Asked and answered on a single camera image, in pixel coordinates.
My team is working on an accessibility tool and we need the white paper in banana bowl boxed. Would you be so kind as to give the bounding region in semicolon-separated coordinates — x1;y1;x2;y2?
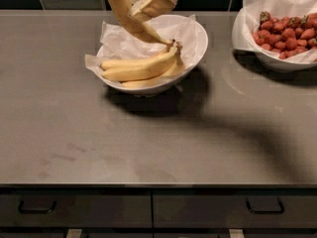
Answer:
85;15;198;77

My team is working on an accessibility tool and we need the white paper in strawberry bowl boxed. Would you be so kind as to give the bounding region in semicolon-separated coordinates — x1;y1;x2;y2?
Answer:
231;0;317;64

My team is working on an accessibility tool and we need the yellow banana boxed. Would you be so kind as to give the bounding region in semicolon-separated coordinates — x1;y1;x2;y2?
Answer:
100;45;181;81
108;0;172;46
122;42;185;88

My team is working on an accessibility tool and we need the left dark drawer front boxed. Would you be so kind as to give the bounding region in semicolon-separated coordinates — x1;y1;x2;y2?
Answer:
0;194;152;228

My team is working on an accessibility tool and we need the right black drawer handle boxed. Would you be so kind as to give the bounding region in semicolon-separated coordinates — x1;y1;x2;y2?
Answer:
245;197;285;215

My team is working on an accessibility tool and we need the white banana bowl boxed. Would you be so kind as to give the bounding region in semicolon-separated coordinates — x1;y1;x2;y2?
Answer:
85;15;208;96

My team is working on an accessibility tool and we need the dark drawer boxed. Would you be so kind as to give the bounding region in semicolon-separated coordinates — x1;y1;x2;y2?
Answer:
153;195;317;228
0;194;152;228

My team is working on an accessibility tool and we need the black drawer handle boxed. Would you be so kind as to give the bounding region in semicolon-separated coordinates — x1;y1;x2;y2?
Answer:
245;197;285;215
18;200;57;214

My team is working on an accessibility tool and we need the white strawberry bowl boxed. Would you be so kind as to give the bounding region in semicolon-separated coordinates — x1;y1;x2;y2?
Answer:
232;8;317;72

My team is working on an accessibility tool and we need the right dark drawer front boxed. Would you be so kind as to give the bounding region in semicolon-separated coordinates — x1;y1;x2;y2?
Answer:
153;195;317;228

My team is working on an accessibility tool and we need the pile of red strawberries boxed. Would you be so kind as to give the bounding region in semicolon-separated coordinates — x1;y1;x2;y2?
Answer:
252;11;317;60

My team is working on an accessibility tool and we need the left black drawer handle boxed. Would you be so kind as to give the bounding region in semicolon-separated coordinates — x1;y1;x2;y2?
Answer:
18;200;57;214

